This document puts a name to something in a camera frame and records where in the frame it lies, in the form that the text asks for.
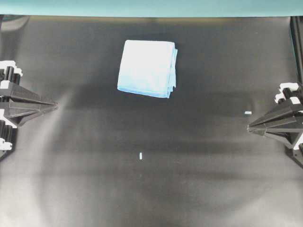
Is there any light blue cloth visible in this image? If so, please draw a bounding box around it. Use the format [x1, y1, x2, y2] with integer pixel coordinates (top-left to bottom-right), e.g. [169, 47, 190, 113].
[117, 40, 178, 98]

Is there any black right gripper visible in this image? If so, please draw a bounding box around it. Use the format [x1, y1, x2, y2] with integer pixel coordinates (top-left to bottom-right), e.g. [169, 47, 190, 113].
[247, 82, 303, 169]

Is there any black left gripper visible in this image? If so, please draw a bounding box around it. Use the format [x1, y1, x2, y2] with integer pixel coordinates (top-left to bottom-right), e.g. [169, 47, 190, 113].
[0, 60, 59, 161]

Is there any black frame post right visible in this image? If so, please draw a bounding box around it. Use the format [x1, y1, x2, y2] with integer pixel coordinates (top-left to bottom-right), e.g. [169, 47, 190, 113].
[290, 16, 303, 84]

